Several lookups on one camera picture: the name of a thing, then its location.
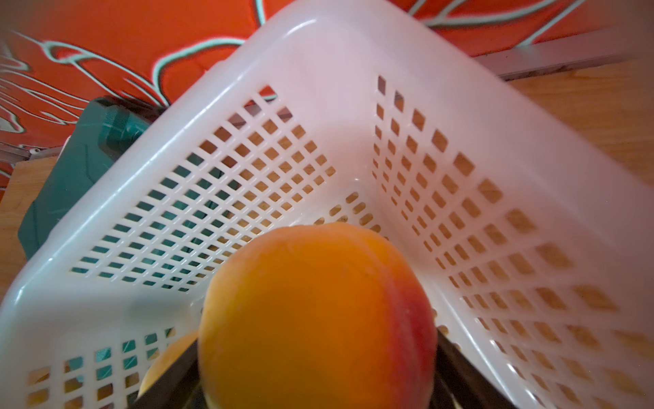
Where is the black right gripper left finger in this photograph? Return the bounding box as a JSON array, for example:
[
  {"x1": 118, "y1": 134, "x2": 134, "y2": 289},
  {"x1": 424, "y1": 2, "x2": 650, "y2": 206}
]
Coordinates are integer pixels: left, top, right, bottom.
[{"x1": 130, "y1": 341, "x2": 204, "y2": 409}]

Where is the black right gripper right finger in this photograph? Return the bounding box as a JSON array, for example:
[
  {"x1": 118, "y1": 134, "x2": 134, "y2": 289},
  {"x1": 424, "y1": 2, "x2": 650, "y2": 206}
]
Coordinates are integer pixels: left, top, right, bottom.
[{"x1": 431, "y1": 331, "x2": 516, "y2": 409}]

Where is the yellow peach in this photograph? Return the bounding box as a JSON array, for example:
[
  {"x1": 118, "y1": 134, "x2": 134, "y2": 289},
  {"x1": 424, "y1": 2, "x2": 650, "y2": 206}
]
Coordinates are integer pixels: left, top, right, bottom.
[
  {"x1": 199, "y1": 223, "x2": 437, "y2": 408},
  {"x1": 138, "y1": 331, "x2": 198, "y2": 397}
]

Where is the white plastic basket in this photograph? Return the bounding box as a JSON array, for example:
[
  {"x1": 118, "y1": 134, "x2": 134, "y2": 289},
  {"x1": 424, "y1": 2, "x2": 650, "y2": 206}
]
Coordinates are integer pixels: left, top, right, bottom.
[{"x1": 1, "y1": 1, "x2": 653, "y2": 408}]

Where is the green plastic tool case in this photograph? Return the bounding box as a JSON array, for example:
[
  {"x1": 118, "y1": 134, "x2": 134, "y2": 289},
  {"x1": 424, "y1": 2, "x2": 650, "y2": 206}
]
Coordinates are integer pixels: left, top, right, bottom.
[{"x1": 18, "y1": 97, "x2": 165, "y2": 258}]

